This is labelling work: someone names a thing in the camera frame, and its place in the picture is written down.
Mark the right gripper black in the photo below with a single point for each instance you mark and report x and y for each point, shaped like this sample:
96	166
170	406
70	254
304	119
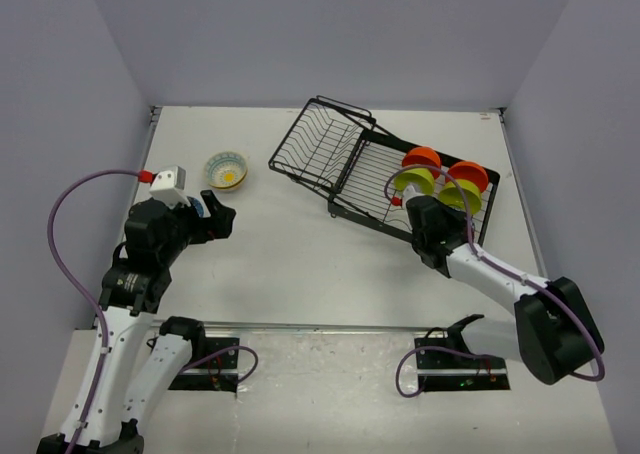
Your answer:
458	220

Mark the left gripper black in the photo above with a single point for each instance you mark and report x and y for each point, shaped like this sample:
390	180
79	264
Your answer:
218	225

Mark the blue triangle pattern bowl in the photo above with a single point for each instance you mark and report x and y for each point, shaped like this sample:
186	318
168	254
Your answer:
197	205

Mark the lime green bowl front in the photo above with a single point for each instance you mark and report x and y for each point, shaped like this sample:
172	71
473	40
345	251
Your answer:
457	194

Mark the lime green bowl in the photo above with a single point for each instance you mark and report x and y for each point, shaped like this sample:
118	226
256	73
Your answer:
421	177
457	194

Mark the yellow sun pattern bowl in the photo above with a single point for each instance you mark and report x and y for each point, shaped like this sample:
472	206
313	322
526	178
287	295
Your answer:
226	160

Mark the floral leaf pattern bowl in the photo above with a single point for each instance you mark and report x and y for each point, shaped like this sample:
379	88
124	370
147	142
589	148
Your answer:
227	180

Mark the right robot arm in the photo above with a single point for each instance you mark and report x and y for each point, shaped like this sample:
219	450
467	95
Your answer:
555	334

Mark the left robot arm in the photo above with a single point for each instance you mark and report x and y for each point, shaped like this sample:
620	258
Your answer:
114	404

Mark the orange bowl front row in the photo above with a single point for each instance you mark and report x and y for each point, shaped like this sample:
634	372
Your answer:
471	172

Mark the orange bowl row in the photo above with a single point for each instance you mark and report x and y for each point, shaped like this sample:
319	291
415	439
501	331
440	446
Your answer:
423	155
471	172

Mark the orange bowl rear row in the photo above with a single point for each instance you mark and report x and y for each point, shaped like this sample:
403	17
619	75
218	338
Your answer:
423	155

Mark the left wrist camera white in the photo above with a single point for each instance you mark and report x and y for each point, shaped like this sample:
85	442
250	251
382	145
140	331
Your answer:
168	187

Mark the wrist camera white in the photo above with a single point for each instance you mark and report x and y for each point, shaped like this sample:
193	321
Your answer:
168	187
411	191

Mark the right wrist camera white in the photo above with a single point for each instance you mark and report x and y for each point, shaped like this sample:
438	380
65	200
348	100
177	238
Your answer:
411	191

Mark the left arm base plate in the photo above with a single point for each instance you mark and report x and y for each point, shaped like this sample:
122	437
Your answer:
219	374

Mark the black wire dish rack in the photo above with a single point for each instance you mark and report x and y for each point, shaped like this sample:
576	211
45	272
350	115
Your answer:
341	153

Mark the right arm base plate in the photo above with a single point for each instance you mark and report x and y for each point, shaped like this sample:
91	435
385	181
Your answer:
444	372

